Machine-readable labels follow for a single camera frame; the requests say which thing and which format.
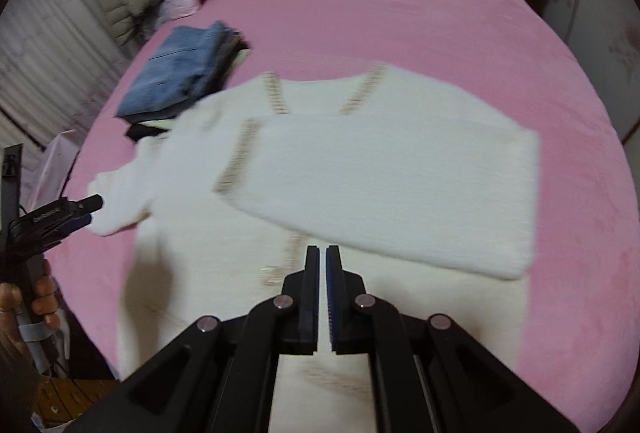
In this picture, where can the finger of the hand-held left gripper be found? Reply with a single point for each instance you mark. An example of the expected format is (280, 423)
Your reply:
(87, 203)
(80, 222)

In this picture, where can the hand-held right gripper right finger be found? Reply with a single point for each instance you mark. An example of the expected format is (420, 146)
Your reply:
(331, 298)

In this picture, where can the person's left hand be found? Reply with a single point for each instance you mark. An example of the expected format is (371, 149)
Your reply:
(47, 293)

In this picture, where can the translucent plastic bag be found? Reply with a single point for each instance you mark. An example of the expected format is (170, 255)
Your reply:
(52, 168)

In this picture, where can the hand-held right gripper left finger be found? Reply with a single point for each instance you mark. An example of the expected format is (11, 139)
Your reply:
(311, 298)

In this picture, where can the bed with pink sheet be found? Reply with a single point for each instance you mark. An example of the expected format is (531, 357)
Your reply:
(400, 23)

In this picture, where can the white knitted sweater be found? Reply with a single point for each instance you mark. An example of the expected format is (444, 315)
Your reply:
(380, 183)

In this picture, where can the white curtain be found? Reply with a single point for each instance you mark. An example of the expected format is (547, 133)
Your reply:
(45, 58)

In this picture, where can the brown wooden furniture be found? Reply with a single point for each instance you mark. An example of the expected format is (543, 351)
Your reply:
(75, 400)

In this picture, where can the folded dark clothes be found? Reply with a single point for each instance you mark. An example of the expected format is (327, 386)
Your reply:
(220, 63)

